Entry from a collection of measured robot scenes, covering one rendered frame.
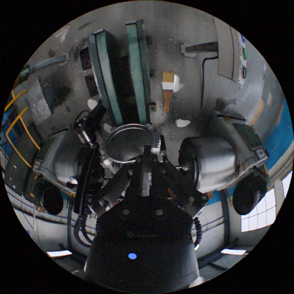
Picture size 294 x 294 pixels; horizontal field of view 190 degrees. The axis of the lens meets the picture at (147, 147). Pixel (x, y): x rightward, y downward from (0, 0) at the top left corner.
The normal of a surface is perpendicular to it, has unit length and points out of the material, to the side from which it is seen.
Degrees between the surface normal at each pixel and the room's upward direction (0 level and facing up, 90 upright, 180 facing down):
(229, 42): 66
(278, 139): 90
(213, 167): 58
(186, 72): 0
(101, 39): 0
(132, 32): 0
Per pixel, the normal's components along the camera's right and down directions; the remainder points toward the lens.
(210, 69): 0.01, 0.76
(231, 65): -0.91, 0.37
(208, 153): -0.07, -0.46
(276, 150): -1.00, 0.00
